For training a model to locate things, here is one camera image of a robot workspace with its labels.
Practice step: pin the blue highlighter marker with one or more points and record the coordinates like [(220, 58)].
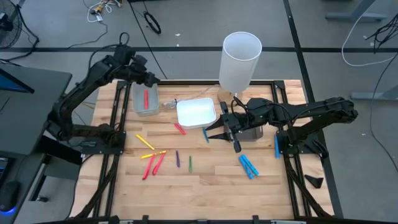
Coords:
[(245, 168), (250, 165), (276, 147)]

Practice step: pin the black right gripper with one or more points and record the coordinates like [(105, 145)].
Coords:
[(237, 121)]

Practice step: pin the black computer mouse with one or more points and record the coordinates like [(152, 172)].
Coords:
[(8, 196)]

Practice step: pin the purple highlighter marker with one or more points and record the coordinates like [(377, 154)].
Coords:
[(178, 159)]

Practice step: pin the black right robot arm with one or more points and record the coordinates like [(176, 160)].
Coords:
[(311, 109)]

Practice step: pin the yellow highlighter marker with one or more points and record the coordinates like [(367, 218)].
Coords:
[(153, 154), (145, 142)]

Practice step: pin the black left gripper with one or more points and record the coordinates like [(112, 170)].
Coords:
[(138, 67)]

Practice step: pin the black desk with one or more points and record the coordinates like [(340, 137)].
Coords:
[(37, 118)]

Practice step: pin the light grey plastic bin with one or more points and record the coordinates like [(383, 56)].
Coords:
[(138, 102)]

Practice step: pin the grey table leg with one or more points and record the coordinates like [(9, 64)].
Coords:
[(354, 17), (373, 96)]

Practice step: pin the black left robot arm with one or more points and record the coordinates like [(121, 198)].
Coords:
[(81, 87)]

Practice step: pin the white shade table lamp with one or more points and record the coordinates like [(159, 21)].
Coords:
[(239, 62)]

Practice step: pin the black triangular bracket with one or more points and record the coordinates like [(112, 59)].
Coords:
[(314, 182)]

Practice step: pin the green highlighter marker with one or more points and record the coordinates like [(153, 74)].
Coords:
[(190, 164)]

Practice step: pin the black floor fan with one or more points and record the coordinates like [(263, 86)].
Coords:
[(4, 23)]

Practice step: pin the computer monitor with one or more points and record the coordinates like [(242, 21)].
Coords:
[(12, 84)]

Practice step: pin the white plastic bin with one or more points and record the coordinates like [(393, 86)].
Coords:
[(196, 113)]

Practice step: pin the teal highlighter marker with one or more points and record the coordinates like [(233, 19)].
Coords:
[(206, 135)]

